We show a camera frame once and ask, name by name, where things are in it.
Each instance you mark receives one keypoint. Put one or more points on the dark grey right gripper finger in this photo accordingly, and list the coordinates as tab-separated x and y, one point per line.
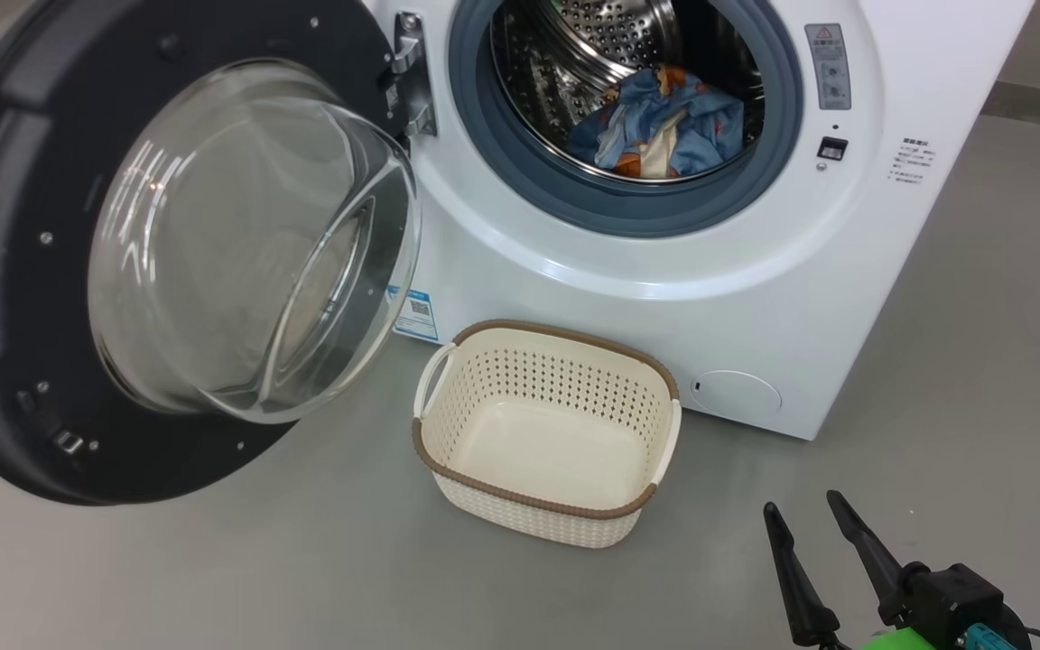
800	587
868	551

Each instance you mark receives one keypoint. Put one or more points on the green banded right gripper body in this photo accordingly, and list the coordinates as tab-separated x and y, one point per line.
899	641

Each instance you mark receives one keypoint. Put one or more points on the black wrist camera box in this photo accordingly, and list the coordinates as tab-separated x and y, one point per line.
958	600

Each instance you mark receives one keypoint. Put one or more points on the white cream cloth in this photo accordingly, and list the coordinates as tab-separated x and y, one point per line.
657	153

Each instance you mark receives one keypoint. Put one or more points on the white front-load washing machine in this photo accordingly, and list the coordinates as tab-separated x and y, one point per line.
755	298

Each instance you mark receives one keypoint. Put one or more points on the cream perforated laundry basket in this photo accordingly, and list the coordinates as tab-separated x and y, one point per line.
556	506

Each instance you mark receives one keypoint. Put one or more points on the blue cartoon print garment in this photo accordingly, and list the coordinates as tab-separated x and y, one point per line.
701	122

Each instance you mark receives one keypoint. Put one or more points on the grey warning label sticker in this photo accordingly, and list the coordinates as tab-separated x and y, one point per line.
828	68

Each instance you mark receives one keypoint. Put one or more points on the dark round glass washer door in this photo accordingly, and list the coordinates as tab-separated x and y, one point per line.
23	271

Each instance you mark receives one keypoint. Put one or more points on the black printed text label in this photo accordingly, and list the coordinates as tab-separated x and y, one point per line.
913	161

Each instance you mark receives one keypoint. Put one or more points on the blue energy label sticker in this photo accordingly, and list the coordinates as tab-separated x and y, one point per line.
415	314

